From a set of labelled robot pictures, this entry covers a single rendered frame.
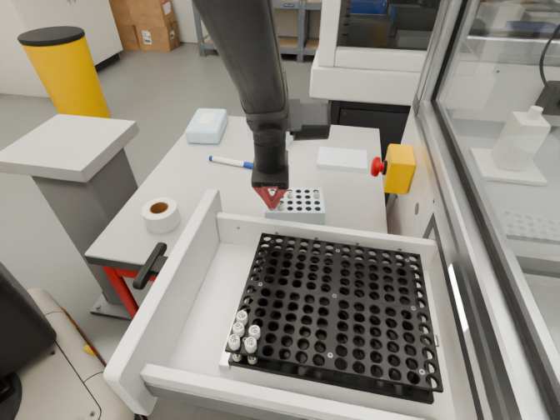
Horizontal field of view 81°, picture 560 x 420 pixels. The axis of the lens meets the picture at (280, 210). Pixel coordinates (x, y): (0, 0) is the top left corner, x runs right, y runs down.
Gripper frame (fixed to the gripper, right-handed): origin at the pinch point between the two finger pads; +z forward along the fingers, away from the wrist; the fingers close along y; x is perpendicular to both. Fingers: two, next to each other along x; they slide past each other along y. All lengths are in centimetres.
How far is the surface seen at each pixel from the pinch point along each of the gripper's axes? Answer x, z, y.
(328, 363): -7.5, -9.0, -35.5
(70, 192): 61, 17, 23
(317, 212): -9.3, 1.6, -1.1
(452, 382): -22.2, -3.5, -35.2
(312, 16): -31, 49, 391
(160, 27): 150, 57, 380
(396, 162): -22.9, -9.4, 0.3
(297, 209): -5.3, 2.4, 0.5
